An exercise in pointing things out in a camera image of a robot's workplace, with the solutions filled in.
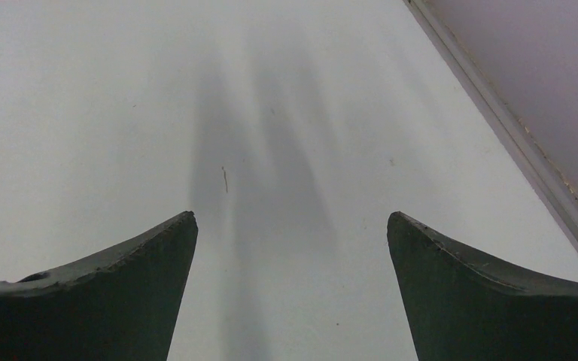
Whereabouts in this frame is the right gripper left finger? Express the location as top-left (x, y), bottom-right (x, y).
top-left (0, 211), bottom-right (199, 360)

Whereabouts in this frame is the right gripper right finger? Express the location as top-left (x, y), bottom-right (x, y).
top-left (387, 211), bottom-right (578, 360)

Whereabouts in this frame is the grey metal frame rail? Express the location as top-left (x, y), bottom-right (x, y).
top-left (404, 1), bottom-right (578, 253)

